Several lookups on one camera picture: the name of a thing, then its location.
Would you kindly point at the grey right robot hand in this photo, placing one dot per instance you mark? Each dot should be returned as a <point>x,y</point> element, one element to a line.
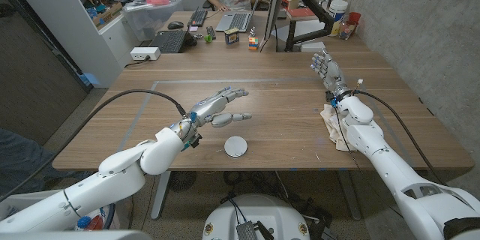
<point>332,75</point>

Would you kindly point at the cardboard box with items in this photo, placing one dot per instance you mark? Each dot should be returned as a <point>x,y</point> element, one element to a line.
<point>108,14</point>

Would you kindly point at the clear plastic storage bin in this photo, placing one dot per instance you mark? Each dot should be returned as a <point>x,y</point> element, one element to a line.
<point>152,18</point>

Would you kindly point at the white plastic tub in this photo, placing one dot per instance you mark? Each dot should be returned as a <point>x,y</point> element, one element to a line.
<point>338,11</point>

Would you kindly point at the black computer mouse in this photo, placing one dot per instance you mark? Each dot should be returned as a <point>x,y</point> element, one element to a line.
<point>175,25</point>

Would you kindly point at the white flat box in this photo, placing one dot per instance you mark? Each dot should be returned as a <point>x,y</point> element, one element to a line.
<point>312,47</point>

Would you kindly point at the small metal figurine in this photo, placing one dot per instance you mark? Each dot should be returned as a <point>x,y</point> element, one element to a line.
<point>253,32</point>

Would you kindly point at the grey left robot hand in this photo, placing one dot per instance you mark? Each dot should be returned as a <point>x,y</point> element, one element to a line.
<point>212,107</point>

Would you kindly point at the flat computer monitor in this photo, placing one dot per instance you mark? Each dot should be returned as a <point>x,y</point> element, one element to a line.
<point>275,3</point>

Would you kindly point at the small black keyboard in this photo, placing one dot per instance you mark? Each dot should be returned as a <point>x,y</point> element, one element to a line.
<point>197,17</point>

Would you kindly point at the large black keyboard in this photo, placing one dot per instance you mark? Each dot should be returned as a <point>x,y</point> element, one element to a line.
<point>168,41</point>

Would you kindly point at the colourful puzzle cube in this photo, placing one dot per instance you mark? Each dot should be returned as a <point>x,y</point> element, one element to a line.
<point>253,43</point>

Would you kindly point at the small green object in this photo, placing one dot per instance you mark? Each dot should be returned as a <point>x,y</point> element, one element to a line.
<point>208,38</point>

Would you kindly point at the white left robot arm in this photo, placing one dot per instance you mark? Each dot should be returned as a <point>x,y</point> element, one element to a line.
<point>112,178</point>

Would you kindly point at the black floor fan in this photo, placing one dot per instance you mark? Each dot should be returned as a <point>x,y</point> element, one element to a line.
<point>182,180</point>

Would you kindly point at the white round jar lid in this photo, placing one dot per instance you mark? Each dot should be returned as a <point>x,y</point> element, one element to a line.
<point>236,146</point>

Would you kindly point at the red book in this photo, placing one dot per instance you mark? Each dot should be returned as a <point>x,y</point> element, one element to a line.
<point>301,12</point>

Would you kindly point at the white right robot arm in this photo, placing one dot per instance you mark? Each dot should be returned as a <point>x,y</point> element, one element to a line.
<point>378,146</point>

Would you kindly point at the black remote control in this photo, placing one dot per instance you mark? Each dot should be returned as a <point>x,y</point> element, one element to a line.
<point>210,32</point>

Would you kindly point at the person in blue jeans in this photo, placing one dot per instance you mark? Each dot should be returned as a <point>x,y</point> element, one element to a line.
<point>22,161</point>

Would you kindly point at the clear jar with coloured items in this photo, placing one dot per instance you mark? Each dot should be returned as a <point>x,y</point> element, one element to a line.
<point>347,31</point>

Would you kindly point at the pink flat item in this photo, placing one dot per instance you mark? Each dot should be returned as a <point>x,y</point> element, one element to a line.
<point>157,0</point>

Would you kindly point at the white power strip box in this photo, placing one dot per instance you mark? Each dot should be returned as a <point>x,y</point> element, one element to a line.
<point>144,53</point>

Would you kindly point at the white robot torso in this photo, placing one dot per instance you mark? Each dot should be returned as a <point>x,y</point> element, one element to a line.
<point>258,213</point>

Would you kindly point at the cream cloth towel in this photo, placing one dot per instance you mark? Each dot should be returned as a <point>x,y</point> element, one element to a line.
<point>332,125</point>

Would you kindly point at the red cup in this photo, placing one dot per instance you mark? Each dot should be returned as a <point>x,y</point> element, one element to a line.
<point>354,18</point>

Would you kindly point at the small printed blue box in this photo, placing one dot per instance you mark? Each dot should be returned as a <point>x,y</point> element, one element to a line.
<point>231,36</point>

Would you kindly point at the white shelf unit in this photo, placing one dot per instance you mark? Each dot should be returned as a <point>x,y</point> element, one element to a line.
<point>75,33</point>

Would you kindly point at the grey table leg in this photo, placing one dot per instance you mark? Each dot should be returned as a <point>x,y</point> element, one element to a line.
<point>349,195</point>
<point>160,195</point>

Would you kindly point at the silver laptop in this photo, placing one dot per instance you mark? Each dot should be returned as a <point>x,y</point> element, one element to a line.
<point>236,20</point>

